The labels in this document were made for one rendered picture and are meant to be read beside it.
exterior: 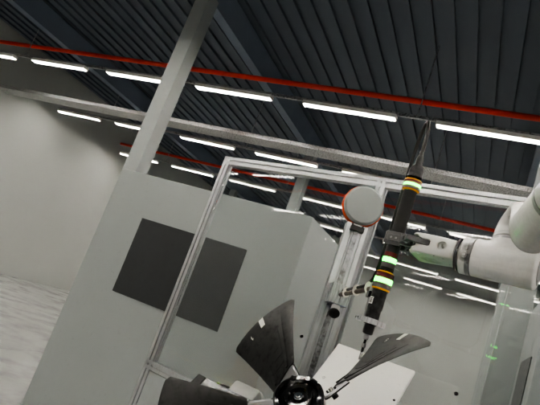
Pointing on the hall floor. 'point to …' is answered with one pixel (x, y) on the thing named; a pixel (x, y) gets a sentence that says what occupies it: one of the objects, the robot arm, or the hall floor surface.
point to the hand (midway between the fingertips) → (395, 240)
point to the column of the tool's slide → (326, 302)
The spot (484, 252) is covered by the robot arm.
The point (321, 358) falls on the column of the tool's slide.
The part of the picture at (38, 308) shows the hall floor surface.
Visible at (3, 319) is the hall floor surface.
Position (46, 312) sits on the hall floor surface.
